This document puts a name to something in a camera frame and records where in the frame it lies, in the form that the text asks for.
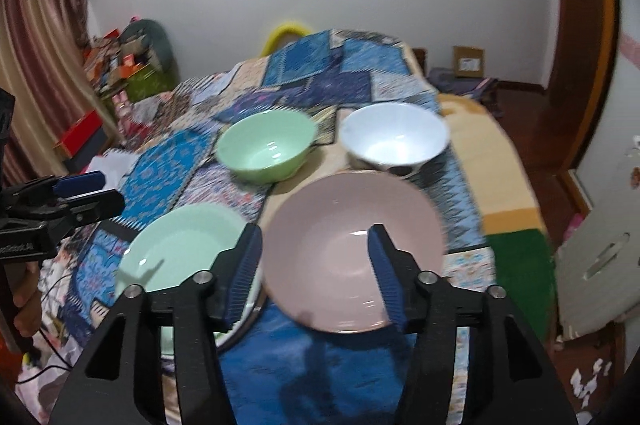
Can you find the red box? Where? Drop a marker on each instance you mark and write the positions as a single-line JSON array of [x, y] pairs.
[[82, 132]]

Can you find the white board with stickers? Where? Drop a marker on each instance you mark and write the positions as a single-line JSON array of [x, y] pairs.
[[600, 215]]

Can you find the cardboard box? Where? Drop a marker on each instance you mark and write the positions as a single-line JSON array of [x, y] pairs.
[[469, 61]]

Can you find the green plate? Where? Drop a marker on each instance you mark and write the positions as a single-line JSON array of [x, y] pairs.
[[175, 245]]

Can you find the striped curtain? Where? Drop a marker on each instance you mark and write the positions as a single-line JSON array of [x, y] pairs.
[[35, 30]]

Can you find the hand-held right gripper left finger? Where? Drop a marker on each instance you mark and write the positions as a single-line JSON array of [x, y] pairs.
[[245, 275]]

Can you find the yellow foam tube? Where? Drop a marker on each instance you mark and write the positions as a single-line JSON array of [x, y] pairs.
[[287, 27]]

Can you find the green bowl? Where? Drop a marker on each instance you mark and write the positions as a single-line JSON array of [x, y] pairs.
[[265, 150]]

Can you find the grey cloth pile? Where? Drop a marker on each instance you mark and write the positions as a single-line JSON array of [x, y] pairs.
[[460, 82]]

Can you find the green storage box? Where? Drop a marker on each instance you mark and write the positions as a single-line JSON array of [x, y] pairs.
[[145, 85]]

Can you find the pink bowl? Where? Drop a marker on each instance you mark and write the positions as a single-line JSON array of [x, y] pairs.
[[325, 255]]

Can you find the grey plush toy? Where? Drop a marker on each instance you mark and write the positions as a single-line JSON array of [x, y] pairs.
[[155, 40]]

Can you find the white paper scraps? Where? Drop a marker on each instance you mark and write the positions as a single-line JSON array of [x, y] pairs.
[[592, 380]]

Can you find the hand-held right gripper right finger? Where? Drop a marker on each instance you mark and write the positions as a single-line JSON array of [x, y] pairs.
[[385, 280]]

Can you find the beige green bordered blanket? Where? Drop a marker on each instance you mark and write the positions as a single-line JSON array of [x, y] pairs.
[[495, 165]]

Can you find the pile of colourful packages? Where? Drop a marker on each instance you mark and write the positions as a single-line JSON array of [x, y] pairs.
[[112, 55]]

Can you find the wooden door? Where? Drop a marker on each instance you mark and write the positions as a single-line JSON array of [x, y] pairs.
[[580, 30]]

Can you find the white bowl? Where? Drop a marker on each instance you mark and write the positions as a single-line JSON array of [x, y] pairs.
[[395, 140]]

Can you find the white cloth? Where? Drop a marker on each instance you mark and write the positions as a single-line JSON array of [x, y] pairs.
[[112, 165]]

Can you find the patchwork blanket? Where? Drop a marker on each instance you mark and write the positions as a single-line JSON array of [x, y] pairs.
[[320, 70]]

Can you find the person's left hand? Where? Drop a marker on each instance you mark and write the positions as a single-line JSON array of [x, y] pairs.
[[27, 305]]

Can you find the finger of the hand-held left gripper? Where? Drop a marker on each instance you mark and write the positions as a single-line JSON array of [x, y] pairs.
[[80, 182], [95, 207]]

